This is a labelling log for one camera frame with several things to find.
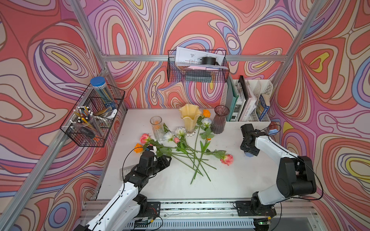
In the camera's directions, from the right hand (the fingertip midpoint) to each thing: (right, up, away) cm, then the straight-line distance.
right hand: (250, 152), depth 89 cm
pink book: (+1, +29, +3) cm, 29 cm away
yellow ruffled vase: (-38, +25, +7) cm, 45 cm away
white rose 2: (-44, +12, +12) cm, 47 cm away
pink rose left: (-55, +1, +2) cm, 55 cm away
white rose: (-26, +19, +16) cm, 36 cm away
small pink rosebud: (-47, +6, +10) cm, 48 cm away
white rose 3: (-53, +9, +10) cm, 54 cm away
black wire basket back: (-45, +54, +13) cm, 71 cm away
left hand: (-49, -3, -8) cm, 50 cm away
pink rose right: (-15, -4, -1) cm, 16 cm away
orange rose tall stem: (-24, +25, +23) cm, 42 cm away
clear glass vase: (-59, +19, +2) cm, 62 cm away
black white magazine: (-4, +36, +2) cm, 36 cm away
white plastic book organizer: (+19, +45, +19) cm, 53 cm away
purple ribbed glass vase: (-18, +18, +7) cm, 27 cm away
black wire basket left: (-83, +22, -15) cm, 87 cm away
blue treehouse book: (+14, +28, +13) cm, 34 cm away
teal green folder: (-13, +33, -2) cm, 36 cm away
